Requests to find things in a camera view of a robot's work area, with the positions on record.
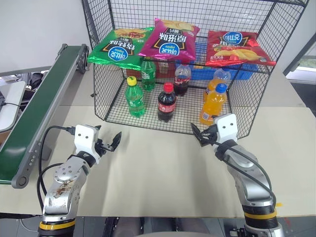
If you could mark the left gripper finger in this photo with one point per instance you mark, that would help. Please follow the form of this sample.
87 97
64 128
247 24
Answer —
117 142
98 128

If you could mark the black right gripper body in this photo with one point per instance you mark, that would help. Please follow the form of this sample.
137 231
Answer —
211 135

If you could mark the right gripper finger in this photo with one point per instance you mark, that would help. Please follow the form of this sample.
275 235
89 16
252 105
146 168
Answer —
197 130
205 142

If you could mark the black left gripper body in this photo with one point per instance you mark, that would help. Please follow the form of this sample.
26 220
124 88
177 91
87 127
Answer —
103 147

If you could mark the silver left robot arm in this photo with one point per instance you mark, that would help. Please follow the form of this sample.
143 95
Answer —
63 187

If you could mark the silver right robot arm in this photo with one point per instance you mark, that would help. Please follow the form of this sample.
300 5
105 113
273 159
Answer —
249 177

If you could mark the green conveyor belt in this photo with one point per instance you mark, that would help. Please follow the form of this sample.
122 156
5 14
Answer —
37 108

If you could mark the orange soda bottle blue cap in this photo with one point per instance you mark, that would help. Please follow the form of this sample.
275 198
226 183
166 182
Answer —
213 103

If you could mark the cola bottle red cap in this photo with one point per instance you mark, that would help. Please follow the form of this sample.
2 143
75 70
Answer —
167 103

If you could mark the green soda bottle yellow cap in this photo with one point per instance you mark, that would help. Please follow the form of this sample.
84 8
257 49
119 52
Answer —
134 98

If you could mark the blue plastic crate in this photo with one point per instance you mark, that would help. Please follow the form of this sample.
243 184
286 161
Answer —
244 71

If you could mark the green chips bag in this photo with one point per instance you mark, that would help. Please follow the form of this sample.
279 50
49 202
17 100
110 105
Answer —
118 50

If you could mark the red chips bag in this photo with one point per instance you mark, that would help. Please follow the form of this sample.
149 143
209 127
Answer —
234 50

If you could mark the white side desk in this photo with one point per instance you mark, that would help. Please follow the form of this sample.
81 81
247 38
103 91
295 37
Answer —
11 103

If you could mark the magenta chips bag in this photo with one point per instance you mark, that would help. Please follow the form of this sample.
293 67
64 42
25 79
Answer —
170 42

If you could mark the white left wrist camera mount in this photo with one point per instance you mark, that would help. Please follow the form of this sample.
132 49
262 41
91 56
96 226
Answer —
85 140

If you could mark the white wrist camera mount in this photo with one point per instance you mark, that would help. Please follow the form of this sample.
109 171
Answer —
85 140
228 127

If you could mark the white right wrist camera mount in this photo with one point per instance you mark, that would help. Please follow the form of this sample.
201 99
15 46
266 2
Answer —
228 127

